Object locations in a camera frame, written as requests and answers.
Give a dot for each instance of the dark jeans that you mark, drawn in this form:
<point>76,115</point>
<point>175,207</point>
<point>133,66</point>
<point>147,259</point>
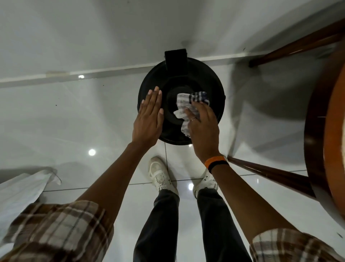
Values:
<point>215,232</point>

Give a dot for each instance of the person's left white sneaker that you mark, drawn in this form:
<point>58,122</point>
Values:
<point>160,175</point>

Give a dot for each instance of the white blue checked cloth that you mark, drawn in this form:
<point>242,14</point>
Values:
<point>182,100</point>

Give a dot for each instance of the round brown wooden table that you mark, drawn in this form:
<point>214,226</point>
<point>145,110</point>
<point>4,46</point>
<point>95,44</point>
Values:
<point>320,129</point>

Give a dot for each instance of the person's left little finger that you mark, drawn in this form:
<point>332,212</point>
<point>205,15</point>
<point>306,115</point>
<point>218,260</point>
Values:
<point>140,109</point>

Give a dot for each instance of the person's right hand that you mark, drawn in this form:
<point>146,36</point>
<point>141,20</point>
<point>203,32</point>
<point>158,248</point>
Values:
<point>206,135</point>

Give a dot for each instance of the person's right fingers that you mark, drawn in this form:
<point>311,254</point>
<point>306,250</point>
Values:
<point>198,113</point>

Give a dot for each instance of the person's left forearm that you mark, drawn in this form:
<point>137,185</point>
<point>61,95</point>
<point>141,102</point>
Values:
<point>116,180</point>

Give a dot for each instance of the plaid shirt left sleeve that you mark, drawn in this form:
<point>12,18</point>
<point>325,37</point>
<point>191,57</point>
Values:
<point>59,232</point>

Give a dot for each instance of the person's right forearm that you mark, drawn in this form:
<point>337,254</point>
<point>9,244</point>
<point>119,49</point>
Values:
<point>242,199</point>

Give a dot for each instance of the person's left middle finger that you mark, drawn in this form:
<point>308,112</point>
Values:
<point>153,101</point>

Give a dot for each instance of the black round pedal bin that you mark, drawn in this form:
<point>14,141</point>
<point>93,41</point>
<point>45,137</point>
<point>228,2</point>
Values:
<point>175,81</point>

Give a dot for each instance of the person's white sneaker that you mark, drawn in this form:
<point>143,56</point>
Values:
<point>206,183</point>
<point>160,175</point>

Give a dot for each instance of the person's right white sneaker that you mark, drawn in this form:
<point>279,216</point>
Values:
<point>206,183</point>

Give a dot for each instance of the person's left hand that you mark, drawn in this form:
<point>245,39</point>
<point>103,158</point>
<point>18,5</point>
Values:
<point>147,124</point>

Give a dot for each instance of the orange and black wristband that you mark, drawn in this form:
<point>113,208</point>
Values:
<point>214,162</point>

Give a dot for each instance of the person's left thumb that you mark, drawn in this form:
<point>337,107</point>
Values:
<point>161,118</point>

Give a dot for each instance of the plaid shirt right sleeve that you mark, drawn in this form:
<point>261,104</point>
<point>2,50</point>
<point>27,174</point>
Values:
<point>291,248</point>

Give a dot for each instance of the plaid shirt sleeve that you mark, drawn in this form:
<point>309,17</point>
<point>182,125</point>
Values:
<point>59,232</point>
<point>291,248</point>

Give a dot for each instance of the white fabric sheet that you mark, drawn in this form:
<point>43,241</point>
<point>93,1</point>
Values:
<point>18,194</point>

